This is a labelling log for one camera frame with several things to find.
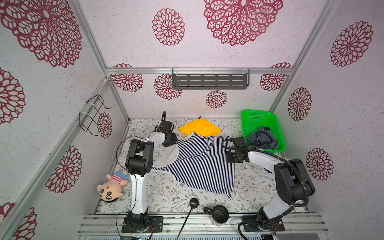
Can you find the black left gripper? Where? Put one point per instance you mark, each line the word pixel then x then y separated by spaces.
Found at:
pixel 174 139

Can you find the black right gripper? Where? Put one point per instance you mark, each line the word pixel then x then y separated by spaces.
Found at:
pixel 228 157

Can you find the blue white striped tank top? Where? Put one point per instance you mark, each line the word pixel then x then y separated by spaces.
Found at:
pixel 202 164

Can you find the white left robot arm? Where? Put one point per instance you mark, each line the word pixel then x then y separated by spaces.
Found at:
pixel 140 161

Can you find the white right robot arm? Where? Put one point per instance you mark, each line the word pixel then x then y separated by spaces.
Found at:
pixel 293 184

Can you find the grey tank top in basket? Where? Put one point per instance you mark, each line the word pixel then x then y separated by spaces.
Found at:
pixel 263 139

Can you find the yellow bucket hat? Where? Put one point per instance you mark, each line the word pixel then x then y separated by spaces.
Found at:
pixel 201 127

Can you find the green plastic basket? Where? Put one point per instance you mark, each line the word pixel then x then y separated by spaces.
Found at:
pixel 252 120

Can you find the black ladle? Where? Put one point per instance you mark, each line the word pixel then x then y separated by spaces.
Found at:
pixel 194 203

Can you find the plush doll toy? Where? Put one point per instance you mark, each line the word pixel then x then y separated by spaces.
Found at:
pixel 112 189

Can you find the grey wall shelf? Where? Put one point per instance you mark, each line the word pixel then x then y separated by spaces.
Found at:
pixel 209 81

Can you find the black wire wall rack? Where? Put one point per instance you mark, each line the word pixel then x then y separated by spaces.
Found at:
pixel 89 117

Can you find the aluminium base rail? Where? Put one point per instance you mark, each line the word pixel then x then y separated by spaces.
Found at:
pixel 300 224

